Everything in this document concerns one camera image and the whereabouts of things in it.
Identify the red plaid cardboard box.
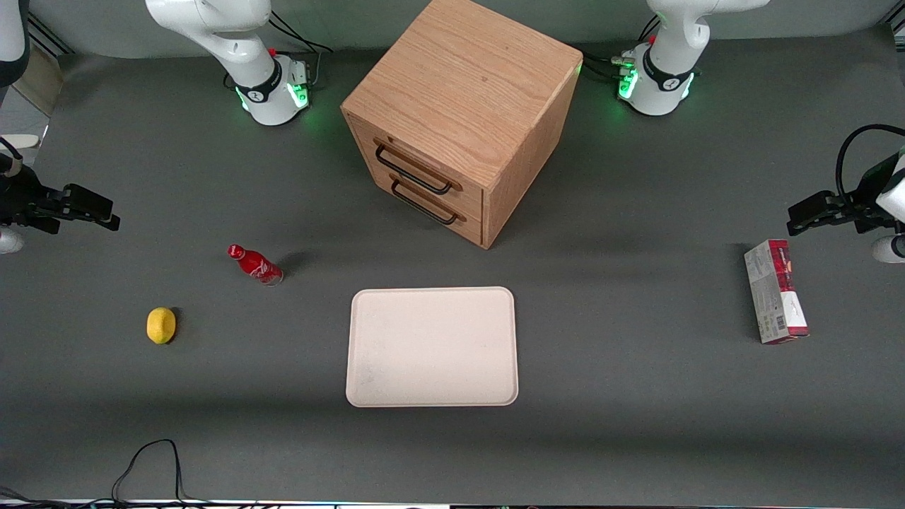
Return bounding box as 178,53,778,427
743,239,810,346

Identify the beige rectangular tray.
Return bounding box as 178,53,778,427
345,286,520,409

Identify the wooden drawer with short handle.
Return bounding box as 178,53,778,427
364,159,486,245

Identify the black cable at table edge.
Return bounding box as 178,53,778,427
0,439,209,507

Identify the black right arm base cable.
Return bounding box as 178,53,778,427
267,10,334,87

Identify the wooden two-drawer cabinet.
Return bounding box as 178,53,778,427
341,0,584,250

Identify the beige chair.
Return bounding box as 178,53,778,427
12,41,66,118

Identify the yellow lemon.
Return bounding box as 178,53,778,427
146,307,177,346

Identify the red cola bottle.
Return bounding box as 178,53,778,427
227,244,285,286

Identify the long black drawer handle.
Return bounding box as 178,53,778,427
374,144,454,196

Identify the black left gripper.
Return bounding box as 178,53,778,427
786,151,904,237

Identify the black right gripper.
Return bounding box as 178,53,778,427
0,164,122,235

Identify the wooden drawer with long handle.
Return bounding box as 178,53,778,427
348,117,486,218

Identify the short black drawer handle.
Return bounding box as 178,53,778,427
390,180,460,226

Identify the black left wrist camera cable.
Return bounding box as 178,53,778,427
835,124,905,203

